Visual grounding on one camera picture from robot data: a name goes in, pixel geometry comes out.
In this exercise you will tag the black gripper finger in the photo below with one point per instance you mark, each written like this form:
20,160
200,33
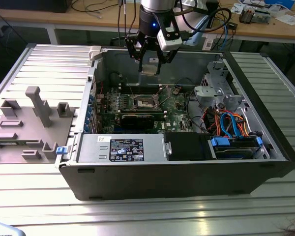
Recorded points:
168,56
132,48

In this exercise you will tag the CPU with silver lid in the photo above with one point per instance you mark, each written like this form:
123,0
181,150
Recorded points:
150,69

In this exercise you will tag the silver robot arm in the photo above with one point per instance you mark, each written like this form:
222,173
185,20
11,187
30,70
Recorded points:
157,5

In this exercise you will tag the RAM slot white clips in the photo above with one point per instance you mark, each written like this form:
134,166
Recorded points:
159,115
124,90
124,84

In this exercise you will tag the CPU socket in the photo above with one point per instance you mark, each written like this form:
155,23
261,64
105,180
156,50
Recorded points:
143,102

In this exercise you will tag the CPU cooler heat sink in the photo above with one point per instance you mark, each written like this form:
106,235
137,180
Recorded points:
247,16

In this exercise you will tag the grey plastic latch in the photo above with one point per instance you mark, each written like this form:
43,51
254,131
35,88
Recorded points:
94,52

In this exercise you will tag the white paper label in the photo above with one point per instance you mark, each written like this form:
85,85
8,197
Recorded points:
207,45

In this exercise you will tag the wooden desk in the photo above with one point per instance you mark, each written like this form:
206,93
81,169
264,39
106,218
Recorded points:
93,19

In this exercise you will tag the grey metal drive cage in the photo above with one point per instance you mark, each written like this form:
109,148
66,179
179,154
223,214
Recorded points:
209,92

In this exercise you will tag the green motherboard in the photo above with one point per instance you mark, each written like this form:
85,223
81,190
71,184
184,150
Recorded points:
177,115

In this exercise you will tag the black upright box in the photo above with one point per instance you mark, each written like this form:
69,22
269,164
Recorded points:
214,5

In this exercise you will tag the small black box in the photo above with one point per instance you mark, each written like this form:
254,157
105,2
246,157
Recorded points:
232,25

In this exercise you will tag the black graphics card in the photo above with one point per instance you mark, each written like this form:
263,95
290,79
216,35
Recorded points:
137,121

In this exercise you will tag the white paper sheet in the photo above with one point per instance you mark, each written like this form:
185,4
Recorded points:
236,8
287,19

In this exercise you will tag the blue disk carrier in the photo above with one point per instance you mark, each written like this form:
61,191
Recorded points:
220,142

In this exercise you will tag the grey electronic device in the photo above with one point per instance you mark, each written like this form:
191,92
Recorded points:
263,17

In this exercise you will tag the silver power supply unit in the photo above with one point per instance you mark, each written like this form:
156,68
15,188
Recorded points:
93,147

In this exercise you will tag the hard disk drive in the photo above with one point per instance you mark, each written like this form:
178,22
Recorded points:
236,153

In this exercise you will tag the blue box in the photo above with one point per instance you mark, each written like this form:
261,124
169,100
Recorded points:
280,3

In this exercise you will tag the blue case latch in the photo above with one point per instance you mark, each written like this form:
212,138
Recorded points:
61,150

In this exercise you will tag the black PC case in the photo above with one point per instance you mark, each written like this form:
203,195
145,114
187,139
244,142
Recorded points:
162,182

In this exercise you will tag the grey parts rack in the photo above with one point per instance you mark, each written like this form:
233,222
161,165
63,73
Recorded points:
27,127

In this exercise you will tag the green RAM stick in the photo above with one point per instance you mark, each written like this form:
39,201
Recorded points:
5,143

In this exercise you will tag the white plastic device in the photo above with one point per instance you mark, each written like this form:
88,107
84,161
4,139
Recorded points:
2,228

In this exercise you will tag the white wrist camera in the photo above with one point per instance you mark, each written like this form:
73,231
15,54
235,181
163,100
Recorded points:
168,43

